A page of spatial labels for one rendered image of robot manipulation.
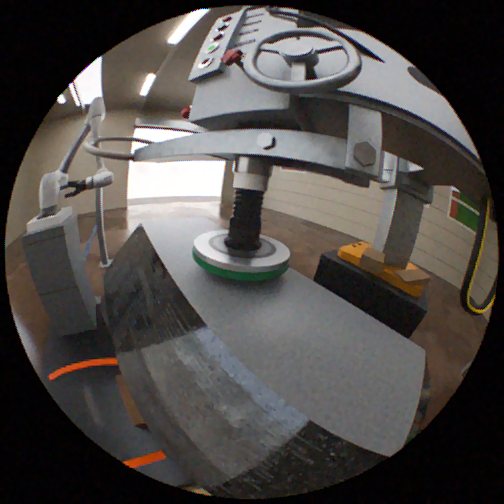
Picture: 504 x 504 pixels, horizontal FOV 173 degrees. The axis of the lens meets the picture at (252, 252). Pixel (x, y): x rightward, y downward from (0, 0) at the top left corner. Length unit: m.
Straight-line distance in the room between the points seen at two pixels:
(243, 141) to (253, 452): 0.45
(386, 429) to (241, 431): 0.17
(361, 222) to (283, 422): 6.33
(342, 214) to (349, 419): 6.49
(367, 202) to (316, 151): 6.14
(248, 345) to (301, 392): 0.09
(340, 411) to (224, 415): 0.14
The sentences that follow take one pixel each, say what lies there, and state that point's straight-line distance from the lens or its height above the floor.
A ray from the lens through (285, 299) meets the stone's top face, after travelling 0.33.
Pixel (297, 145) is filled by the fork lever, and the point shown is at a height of 1.06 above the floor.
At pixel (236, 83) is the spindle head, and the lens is 0.32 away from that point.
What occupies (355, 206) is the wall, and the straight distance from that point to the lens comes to 6.46.
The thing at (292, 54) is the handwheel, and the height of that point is 1.16.
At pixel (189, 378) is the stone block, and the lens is 0.27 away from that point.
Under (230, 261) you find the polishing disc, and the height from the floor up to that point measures 0.86.
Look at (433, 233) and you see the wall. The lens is 6.51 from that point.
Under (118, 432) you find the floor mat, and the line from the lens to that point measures 1.10.
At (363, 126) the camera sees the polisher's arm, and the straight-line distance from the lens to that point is 0.26.
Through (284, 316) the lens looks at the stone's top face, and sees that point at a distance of 0.29.
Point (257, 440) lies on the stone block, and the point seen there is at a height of 0.76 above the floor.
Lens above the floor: 0.99
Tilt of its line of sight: 22 degrees down
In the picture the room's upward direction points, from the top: 9 degrees clockwise
